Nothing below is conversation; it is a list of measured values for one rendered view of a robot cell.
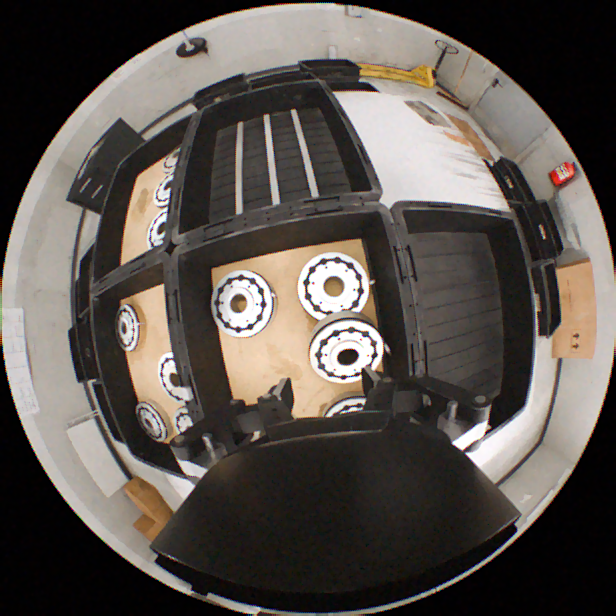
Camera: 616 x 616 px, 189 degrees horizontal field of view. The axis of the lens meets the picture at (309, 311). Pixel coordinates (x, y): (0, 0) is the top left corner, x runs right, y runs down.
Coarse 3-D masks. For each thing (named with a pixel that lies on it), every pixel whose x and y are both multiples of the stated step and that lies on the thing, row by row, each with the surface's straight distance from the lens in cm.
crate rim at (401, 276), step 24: (288, 216) 26; (312, 216) 26; (336, 216) 26; (384, 216) 27; (192, 240) 30; (216, 240) 28; (408, 288) 25; (408, 312) 25; (408, 336) 25; (408, 360) 26; (192, 384) 32
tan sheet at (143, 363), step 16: (160, 288) 46; (144, 304) 50; (160, 304) 46; (160, 320) 46; (160, 336) 46; (128, 352) 57; (144, 352) 51; (160, 352) 47; (144, 368) 53; (144, 384) 55; (160, 384) 50; (160, 400) 52; (176, 432) 54
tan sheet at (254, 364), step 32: (288, 256) 35; (352, 256) 35; (288, 288) 34; (288, 320) 33; (224, 352) 38; (256, 352) 35; (288, 352) 34; (256, 384) 37; (320, 384) 35; (352, 384) 35; (320, 416) 37
